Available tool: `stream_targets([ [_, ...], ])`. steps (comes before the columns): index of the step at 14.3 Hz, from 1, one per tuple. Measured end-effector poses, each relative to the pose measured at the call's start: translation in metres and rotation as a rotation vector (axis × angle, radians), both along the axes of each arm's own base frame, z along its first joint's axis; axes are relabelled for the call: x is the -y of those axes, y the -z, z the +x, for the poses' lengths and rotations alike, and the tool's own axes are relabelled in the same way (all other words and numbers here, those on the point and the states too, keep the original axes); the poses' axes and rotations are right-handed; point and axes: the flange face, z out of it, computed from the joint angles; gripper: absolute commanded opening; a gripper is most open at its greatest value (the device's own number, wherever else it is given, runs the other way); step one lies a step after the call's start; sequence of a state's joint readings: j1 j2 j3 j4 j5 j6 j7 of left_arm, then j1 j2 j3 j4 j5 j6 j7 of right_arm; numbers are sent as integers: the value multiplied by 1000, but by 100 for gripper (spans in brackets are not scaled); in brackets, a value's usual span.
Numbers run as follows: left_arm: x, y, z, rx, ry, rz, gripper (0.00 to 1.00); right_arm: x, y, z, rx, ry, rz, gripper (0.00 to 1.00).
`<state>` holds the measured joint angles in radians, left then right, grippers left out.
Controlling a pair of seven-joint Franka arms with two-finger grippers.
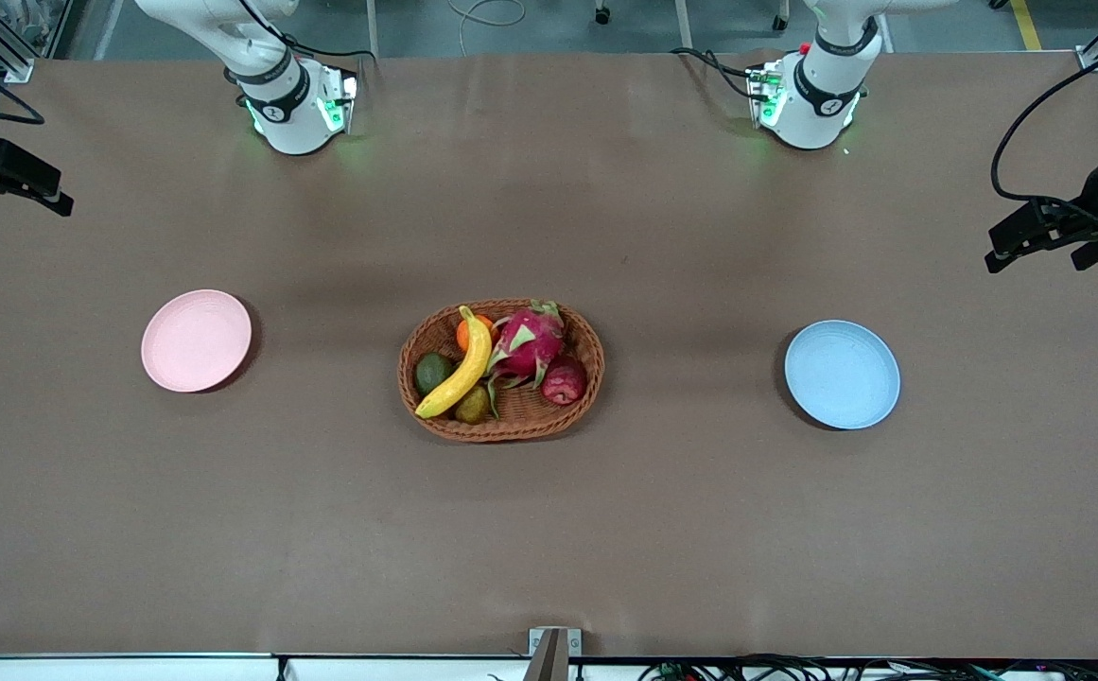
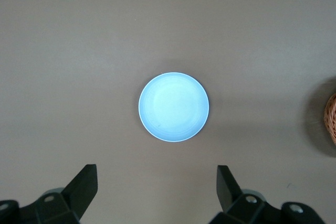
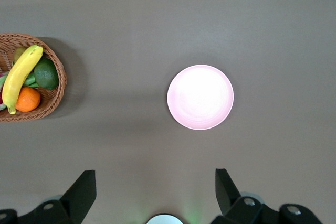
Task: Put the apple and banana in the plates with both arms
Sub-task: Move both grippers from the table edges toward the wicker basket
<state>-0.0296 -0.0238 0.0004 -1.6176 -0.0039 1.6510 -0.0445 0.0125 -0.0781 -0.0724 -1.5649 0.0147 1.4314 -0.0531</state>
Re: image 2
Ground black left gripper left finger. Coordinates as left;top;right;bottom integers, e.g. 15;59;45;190
0;164;98;224

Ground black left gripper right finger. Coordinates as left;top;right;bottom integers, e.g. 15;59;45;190
209;165;328;224

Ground light blue round plate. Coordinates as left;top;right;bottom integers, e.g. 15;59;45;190
138;72;211;143

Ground brown wicker fruit basket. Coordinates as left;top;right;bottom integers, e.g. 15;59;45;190
324;93;336;145

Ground brown table cover sheet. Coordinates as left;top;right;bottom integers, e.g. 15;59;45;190
0;0;336;224

